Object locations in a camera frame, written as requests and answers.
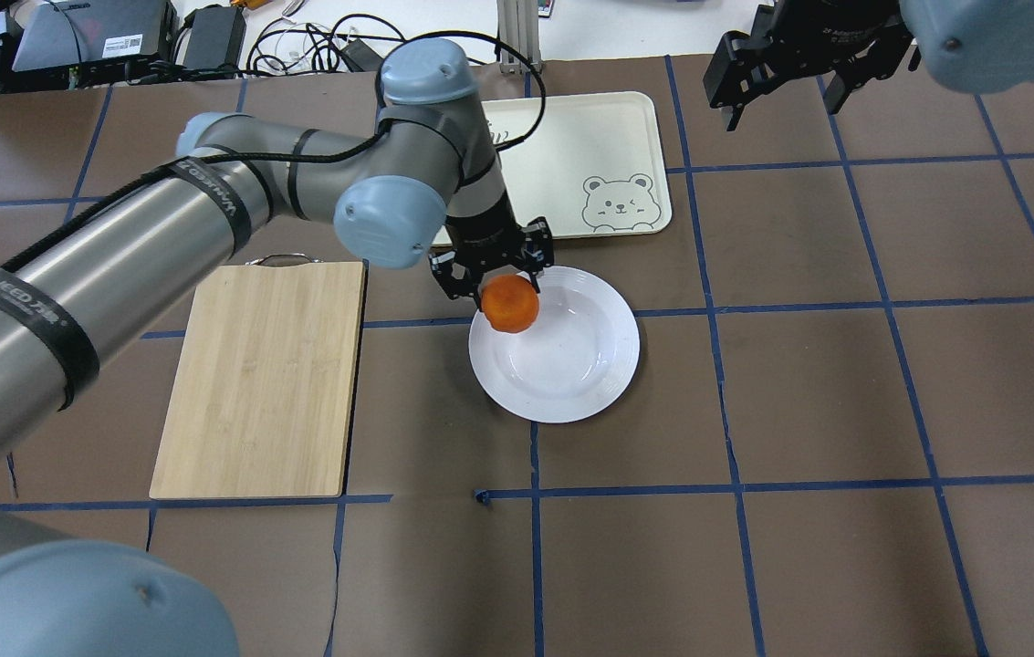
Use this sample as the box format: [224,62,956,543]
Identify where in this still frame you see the aluminium frame post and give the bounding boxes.
[496,0,543,74]

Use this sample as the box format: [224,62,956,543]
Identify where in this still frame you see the bamboo cutting board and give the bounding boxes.
[149,261,367,502]

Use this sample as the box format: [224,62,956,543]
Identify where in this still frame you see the cream tray with bear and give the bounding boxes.
[483,91,674,240]

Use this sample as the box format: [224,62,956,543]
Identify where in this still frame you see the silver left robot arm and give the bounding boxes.
[0,32,554,656]

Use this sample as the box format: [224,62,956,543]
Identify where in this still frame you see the black computer box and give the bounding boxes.
[12,1,178,74]

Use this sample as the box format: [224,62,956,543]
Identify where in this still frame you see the white round plate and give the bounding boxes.
[467,266,641,423]

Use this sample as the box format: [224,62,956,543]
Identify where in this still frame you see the orange fruit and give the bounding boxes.
[480,275,540,334]

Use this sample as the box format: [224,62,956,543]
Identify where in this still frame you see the brown paper table mat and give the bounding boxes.
[0,55,1034,656]

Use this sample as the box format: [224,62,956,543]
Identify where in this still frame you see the black power adapter brick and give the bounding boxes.
[180,5,245,72]

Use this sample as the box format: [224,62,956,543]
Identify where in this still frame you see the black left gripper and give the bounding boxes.
[429,196,555,310]

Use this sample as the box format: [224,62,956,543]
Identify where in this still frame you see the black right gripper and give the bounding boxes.
[703,1,914,130]

